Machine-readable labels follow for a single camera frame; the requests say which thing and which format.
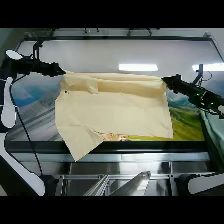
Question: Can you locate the cream shirt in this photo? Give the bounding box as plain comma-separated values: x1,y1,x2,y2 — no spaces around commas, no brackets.
54,70,175,163

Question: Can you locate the silver frame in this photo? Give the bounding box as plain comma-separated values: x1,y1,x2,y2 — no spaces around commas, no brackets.
6,151,224,197

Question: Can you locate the black cable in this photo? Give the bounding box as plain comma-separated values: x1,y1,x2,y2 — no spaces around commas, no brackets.
9,73,45,177

